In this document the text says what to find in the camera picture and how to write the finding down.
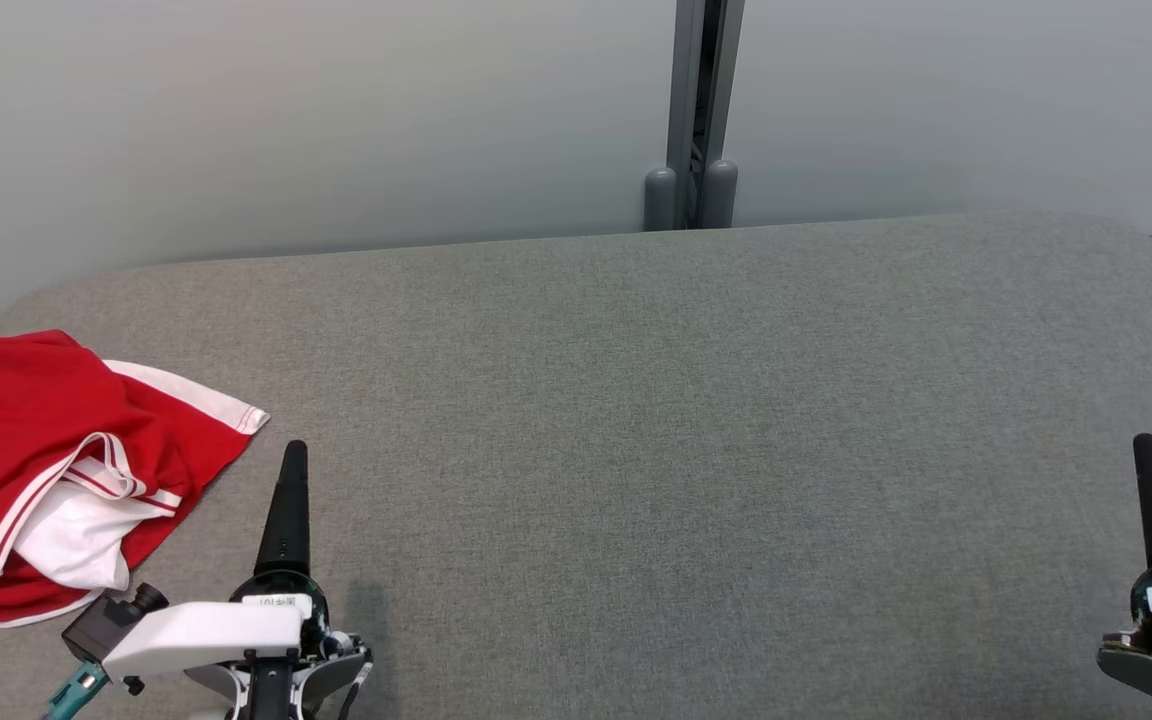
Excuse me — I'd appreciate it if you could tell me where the grey metal partition post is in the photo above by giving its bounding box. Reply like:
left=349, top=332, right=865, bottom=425
left=643, top=0, right=745, bottom=233

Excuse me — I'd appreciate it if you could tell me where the teal left camera connector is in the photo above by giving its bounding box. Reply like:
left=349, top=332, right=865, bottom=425
left=44, top=660, right=109, bottom=720

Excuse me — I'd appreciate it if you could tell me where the red Bulls shorts white stripe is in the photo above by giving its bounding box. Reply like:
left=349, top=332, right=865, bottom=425
left=0, top=330, right=271, bottom=501

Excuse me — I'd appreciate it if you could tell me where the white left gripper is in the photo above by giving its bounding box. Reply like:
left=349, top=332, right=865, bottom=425
left=101, top=440, right=374, bottom=720

